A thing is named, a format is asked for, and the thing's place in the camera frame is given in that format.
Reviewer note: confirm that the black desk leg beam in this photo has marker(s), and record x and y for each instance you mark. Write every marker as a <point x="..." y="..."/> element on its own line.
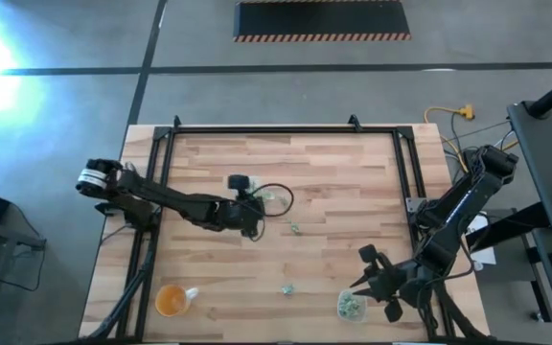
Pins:
<point x="511" y="230"/>

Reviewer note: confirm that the black mat with hazard stripes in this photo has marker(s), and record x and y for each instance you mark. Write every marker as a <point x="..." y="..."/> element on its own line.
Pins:
<point x="321" y="19"/>

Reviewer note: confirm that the clear plastic container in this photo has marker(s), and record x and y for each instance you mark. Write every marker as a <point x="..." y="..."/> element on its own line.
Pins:
<point x="343" y="315"/>
<point x="266" y="188"/>

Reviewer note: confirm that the dark grey stand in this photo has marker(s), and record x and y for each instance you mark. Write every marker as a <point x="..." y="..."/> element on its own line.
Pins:
<point x="12" y="237"/>

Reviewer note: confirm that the black aluminium table frame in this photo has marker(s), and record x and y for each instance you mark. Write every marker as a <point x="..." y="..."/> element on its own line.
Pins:
<point x="281" y="130"/>

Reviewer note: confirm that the white paper sheet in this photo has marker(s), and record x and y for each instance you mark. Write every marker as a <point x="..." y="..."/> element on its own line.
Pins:
<point x="487" y="254"/>

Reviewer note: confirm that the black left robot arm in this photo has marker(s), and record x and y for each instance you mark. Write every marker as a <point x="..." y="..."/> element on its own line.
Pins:
<point x="180" y="203"/>

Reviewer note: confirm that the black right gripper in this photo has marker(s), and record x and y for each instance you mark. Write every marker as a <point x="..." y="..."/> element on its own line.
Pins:
<point x="393" y="285"/>

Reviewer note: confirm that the clear mug with orange liquid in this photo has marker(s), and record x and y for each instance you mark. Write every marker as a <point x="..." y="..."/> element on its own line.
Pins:
<point x="170" y="301"/>

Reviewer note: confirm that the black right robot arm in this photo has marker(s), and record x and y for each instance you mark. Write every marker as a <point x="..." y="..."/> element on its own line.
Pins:
<point x="458" y="201"/>

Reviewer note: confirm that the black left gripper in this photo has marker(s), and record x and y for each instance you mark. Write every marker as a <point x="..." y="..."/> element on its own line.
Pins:
<point x="240" y="213"/>

